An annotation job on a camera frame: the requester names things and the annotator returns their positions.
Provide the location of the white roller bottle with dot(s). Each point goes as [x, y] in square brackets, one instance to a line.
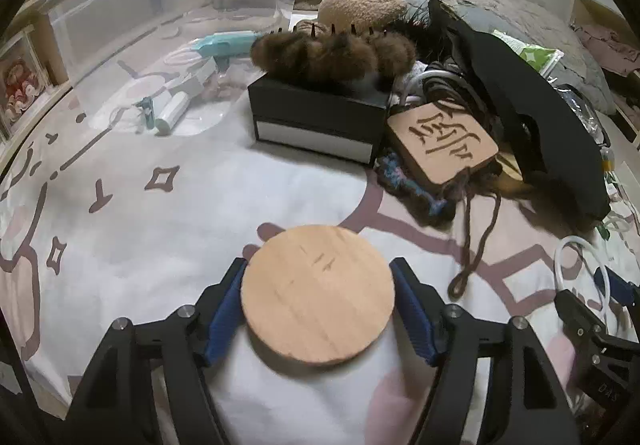
[170, 115]

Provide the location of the long wooden shelf unit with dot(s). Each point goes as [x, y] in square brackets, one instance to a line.
[50, 40]

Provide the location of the green white wipes packet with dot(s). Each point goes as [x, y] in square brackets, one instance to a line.
[535, 55]

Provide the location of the grey duvet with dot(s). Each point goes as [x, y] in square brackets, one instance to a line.
[580, 65]

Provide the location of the beige fuzzy slipper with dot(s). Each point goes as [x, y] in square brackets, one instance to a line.
[360, 7]

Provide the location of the white plastic device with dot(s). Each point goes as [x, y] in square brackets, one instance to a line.
[192, 77]

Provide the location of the small teal tool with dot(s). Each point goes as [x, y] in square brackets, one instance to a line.
[145, 112]

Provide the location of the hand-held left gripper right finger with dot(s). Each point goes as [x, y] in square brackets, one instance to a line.
[415, 315]

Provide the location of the round wooden coaster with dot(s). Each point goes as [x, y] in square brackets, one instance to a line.
[315, 295]

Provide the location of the clear plastic storage bin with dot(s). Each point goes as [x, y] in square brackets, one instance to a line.
[125, 0]

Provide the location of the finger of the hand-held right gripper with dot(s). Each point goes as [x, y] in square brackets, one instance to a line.
[577, 312]
[617, 286]

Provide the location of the black box with white front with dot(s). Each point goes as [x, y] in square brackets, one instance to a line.
[310, 110]

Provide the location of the pink clothes pile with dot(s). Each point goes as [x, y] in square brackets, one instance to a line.
[610, 50]

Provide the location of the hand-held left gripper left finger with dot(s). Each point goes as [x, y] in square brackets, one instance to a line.
[225, 320]

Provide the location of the black cloth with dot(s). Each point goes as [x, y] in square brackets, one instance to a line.
[500, 75]

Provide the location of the clear plastic wrapper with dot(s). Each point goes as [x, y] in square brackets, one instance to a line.
[580, 115]

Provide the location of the square carved wooden coaster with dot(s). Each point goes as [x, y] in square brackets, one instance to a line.
[440, 140]

